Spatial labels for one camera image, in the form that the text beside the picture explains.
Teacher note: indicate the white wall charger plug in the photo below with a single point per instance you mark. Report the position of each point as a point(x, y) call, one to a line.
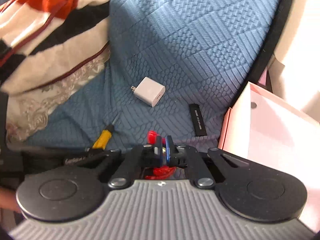
point(149, 91)

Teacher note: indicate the black usb stick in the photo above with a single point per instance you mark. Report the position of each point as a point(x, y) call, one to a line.
point(197, 120)

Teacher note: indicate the striped red black blanket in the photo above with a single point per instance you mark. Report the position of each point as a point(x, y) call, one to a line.
point(49, 50)

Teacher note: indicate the person's left hand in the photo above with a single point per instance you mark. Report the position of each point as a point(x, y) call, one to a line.
point(8, 200)

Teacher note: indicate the pink cardboard box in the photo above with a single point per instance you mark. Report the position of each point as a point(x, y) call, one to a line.
point(263, 128)

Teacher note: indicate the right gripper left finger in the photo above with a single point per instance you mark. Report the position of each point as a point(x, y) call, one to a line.
point(140, 157)

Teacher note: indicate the yellow handled screwdriver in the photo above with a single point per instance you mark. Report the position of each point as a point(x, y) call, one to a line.
point(105, 135)

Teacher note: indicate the red black robot figurine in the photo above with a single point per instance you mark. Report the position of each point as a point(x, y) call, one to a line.
point(161, 171)

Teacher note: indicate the blue textured sofa cover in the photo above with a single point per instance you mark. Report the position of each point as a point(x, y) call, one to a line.
point(200, 50)

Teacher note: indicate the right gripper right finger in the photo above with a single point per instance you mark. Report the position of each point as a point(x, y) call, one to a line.
point(190, 159)

